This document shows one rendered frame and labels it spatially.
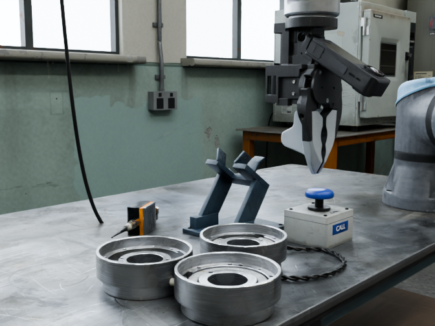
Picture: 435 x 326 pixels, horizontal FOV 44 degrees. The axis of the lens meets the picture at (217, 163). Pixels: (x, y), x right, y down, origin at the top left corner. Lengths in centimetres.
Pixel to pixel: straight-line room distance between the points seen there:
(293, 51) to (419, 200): 38
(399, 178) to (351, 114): 184
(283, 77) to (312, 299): 32
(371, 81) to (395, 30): 239
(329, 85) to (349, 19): 213
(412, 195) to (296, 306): 49
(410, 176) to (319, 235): 32
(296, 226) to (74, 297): 32
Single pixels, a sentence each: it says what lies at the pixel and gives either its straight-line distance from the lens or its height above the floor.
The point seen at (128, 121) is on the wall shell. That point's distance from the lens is 255.
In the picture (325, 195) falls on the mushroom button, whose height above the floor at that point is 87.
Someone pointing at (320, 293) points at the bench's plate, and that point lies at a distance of 60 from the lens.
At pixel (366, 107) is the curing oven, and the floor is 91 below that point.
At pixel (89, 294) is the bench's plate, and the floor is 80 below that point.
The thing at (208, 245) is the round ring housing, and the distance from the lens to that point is 63.
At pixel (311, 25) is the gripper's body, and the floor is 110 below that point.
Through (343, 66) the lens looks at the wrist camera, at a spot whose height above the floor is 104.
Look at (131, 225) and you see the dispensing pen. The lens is 78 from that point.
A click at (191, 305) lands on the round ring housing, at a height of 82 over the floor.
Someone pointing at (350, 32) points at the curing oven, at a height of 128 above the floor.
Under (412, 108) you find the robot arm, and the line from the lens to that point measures 101.
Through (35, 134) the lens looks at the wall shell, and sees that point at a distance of 230.
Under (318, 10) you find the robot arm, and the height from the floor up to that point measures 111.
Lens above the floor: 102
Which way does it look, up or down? 8 degrees down
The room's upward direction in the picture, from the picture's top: straight up
